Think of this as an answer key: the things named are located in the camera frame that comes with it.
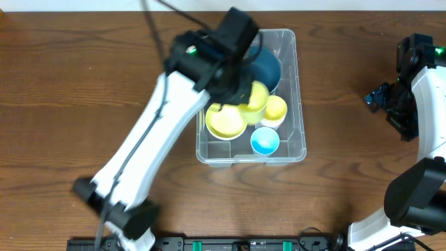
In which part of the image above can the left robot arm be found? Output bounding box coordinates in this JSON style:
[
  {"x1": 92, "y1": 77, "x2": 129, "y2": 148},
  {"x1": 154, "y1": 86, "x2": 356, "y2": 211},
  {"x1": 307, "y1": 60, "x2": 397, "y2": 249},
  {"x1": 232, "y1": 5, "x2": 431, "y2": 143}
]
[{"x1": 72, "y1": 29, "x2": 259, "y2": 250}]

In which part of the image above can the light blue cup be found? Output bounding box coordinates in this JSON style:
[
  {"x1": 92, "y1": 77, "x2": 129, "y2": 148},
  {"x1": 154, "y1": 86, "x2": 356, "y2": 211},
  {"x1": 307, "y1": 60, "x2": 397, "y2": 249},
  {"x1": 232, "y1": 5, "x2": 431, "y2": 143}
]
[{"x1": 250, "y1": 127, "x2": 280, "y2": 156}]

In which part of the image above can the cream white cup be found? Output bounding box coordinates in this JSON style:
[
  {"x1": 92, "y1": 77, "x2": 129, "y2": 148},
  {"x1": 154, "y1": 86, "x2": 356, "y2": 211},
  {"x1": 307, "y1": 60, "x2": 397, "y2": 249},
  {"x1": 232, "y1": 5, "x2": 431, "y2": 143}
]
[{"x1": 259, "y1": 116, "x2": 285, "y2": 130}]

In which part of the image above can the yellow cup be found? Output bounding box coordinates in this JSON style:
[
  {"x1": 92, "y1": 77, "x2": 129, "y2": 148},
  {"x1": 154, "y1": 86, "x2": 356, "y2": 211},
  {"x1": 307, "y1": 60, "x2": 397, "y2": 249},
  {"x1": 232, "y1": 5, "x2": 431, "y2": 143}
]
[
  {"x1": 263, "y1": 95, "x2": 288, "y2": 121},
  {"x1": 238, "y1": 80, "x2": 270, "y2": 126}
]

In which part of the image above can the white bowl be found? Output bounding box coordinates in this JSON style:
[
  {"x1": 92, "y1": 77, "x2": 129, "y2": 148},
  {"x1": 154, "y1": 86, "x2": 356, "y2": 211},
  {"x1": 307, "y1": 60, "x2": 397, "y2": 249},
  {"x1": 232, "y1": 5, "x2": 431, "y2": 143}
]
[{"x1": 209, "y1": 130, "x2": 245, "y2": 141}]

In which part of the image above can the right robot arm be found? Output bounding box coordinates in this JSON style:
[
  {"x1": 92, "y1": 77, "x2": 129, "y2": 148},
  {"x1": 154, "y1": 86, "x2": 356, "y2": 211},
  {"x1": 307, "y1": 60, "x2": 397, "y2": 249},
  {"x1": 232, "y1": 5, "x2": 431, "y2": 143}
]
[{"x1": 332, "y1": 33, "x2": 445, "y2": 250}]

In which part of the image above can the dark blue bowl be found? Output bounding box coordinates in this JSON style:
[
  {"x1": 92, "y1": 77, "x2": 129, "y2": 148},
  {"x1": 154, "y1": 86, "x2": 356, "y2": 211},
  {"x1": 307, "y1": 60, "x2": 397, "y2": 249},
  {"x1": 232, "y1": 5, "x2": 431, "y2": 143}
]
[{"x1": 243, "y1": 47, "x2": 282, "y2": 93}]

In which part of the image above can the yellow bowl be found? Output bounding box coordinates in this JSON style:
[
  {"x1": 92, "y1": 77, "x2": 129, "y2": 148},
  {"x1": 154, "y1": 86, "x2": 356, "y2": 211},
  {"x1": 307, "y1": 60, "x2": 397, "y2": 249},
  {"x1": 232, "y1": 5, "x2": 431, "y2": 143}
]
[{"x1": 205, "y1": 103, "x2": 247, "y2": 136}]

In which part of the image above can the clear plastic storage bin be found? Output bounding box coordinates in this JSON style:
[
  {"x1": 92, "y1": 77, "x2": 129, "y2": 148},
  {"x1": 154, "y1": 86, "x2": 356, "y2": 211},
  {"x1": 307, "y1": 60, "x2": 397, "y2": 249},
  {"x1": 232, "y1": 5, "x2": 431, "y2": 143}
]
[{"x1": 196, "y1": 29, "x2": 307, "y2": 167}]

